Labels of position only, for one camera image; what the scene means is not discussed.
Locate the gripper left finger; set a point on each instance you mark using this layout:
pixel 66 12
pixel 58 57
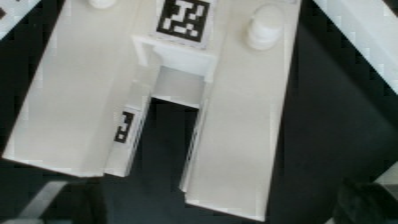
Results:
pixel 67 203

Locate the white base tag sheet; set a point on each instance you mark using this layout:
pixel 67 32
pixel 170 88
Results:
pixel 14 9

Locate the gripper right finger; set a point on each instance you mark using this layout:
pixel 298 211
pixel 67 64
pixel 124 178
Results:
pixel 366 203

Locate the white chair back frame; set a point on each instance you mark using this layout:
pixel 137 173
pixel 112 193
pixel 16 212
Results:
pixel 194 51

